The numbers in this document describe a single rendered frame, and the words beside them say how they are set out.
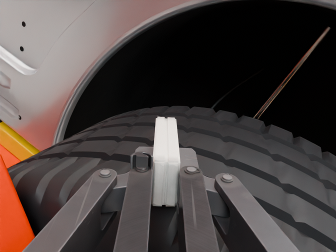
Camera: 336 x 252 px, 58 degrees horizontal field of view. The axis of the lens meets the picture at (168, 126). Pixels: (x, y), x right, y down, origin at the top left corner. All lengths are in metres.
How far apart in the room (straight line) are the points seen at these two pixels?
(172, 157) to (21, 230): 0.12
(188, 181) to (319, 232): 0.11
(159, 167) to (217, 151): 0.11
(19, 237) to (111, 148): 0.10
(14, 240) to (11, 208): 0.02
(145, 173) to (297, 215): 0.12
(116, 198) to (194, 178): 0.04
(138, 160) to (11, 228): 0.11
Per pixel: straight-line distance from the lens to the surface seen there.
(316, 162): 0.33
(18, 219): 0.24
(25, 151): 0.83
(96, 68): 0.62
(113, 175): 0.16
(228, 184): 0.16
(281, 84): 0.76
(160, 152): 0.17
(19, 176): 0.28
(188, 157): 0.19
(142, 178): 0.15
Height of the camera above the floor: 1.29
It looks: 29 degrees down
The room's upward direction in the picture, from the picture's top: 30 degrees clockwise
